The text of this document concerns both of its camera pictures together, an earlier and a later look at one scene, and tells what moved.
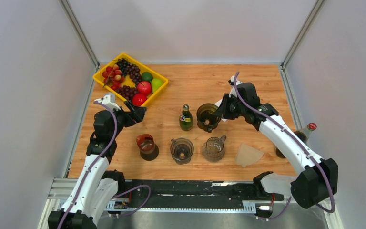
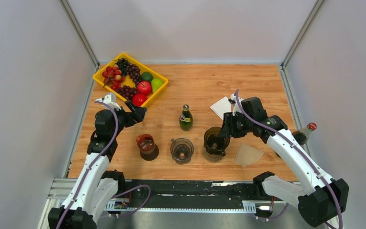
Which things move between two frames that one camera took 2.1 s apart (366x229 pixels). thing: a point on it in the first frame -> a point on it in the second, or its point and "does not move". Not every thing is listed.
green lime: [147, 76] does not move
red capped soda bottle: [303, 133] does not move
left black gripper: [139, 113] does not move
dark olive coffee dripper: [206, 119] -> [215, 144]
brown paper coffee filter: [248, 155] does not move
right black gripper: [222, 111] -> [228, 130]
